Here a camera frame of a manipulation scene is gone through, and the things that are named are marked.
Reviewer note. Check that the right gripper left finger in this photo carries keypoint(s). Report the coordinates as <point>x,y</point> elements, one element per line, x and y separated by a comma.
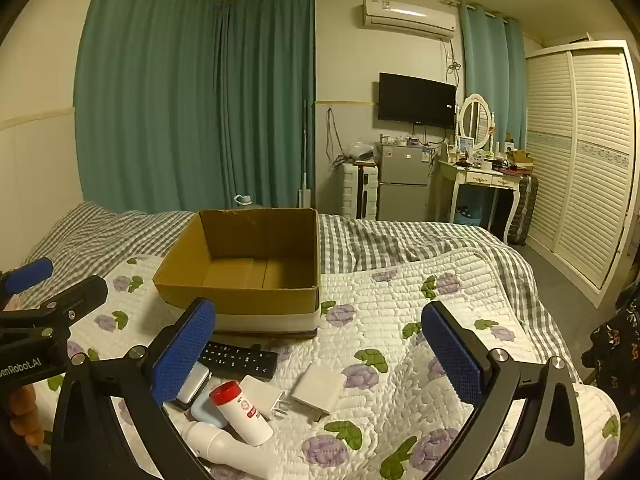
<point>88,441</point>

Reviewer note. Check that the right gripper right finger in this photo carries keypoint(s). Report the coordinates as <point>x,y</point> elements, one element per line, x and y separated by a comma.
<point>547,441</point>

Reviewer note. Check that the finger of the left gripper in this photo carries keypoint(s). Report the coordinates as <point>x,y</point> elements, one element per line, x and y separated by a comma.
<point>16,281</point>
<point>55,315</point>

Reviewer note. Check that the light blue earbuds case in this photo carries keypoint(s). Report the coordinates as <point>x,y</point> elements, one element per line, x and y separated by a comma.
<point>205,410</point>

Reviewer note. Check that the silver black power bank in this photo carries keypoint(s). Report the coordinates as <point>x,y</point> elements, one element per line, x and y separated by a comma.
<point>192,387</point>

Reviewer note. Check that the white cylindrical flashlight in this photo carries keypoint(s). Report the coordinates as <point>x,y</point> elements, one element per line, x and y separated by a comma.
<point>217,446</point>

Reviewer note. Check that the white bottle red cap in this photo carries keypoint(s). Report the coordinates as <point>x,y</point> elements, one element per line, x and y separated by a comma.
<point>241,413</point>

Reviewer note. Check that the black TV remote control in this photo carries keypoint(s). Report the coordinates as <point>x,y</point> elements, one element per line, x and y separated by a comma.
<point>227,361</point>

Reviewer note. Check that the white plug charger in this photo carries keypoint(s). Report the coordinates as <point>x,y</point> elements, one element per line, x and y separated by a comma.
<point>270,401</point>

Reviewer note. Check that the white square power adapter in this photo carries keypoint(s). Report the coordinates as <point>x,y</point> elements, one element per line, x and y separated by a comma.
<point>319,388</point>

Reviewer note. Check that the person's left hand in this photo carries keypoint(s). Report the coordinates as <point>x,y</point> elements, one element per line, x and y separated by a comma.
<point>24,415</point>

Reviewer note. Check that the grey checkered bed sheet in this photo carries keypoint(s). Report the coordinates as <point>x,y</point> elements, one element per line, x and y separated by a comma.
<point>93,240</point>

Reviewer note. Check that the white floral quilted blanket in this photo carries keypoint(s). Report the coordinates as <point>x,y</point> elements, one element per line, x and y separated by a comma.
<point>398,411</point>

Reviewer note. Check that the dark checkered suitcase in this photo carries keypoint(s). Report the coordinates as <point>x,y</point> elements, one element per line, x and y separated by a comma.
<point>524,211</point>

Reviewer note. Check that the open cardboard box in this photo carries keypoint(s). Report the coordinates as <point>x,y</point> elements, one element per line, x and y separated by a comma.
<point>259,267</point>

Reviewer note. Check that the clear water jug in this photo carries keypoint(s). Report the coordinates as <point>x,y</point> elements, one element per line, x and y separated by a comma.
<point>243,201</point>

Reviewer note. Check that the blue plastic basket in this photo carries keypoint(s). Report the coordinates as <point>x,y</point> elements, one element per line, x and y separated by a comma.
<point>469,216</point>

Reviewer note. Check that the large green curtain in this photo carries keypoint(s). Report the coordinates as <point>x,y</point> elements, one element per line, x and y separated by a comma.
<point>182,104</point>

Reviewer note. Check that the white dressing table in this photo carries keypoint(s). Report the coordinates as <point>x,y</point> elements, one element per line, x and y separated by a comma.
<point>489,178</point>

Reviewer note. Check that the white mop pole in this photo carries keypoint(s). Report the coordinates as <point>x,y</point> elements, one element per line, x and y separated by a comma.
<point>304,192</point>

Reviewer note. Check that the silver two-door refrigerator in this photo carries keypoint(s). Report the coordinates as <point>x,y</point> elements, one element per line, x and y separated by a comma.
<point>404,177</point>

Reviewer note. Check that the white hard-shell suitcase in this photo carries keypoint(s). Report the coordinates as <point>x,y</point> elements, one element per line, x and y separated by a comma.
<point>360,190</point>

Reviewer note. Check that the oval white vanity mirror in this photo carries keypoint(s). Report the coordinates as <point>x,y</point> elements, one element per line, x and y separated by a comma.
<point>476,122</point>

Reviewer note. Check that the white louvered wardrobe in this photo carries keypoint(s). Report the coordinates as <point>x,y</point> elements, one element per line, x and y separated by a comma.
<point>583,134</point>

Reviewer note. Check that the small teal window curtain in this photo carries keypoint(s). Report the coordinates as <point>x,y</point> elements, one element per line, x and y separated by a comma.
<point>495,68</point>

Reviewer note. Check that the black wall television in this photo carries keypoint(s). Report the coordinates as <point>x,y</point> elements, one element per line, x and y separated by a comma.
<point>417,101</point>

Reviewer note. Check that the white wall air conditioner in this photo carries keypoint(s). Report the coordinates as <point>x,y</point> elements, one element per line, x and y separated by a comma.
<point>408,18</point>

